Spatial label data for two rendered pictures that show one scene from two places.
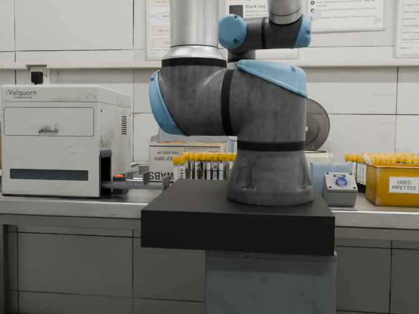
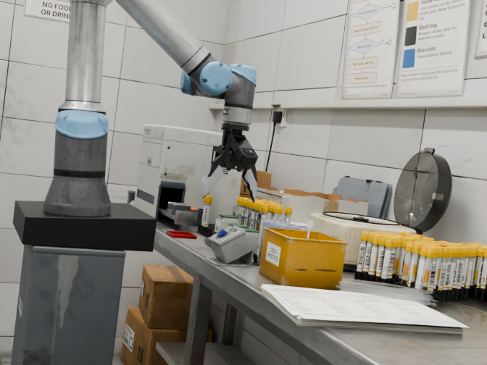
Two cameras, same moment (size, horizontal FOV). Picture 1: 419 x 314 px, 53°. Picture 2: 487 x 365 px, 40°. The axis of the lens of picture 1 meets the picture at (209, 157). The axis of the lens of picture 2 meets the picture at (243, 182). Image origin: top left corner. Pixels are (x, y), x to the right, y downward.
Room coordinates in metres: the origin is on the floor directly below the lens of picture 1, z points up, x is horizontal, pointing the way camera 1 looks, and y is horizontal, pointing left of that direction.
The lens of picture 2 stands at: (0.27, -1.61, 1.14)
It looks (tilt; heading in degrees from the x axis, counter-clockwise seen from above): 3 degrees down; 60
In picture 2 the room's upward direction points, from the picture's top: 7 degrees clockwise
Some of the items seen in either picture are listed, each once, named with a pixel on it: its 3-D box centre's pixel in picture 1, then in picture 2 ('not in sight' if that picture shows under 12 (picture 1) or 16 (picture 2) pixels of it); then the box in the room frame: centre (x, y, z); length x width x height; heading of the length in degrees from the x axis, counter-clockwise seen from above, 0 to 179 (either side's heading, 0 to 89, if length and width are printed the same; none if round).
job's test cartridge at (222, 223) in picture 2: not in sight; (225, 229); (1.12, -0.10, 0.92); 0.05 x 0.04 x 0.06; 175
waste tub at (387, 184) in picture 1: (396, 184); (301, 258); (1.09, -0.49, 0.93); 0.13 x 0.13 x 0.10; 80
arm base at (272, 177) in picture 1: (270, 168); (78, 190); (0.72, -0.11, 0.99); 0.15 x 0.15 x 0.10
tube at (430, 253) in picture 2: not in sight; (427, 274); (1.28, -0.66, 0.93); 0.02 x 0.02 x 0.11
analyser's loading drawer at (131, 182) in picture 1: (129, 180); (176, 211); (1.12, 0.21, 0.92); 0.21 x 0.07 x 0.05; 83
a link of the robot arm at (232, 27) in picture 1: (240, 34); (204, 81); (1.02, -0.07, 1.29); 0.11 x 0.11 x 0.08; 74
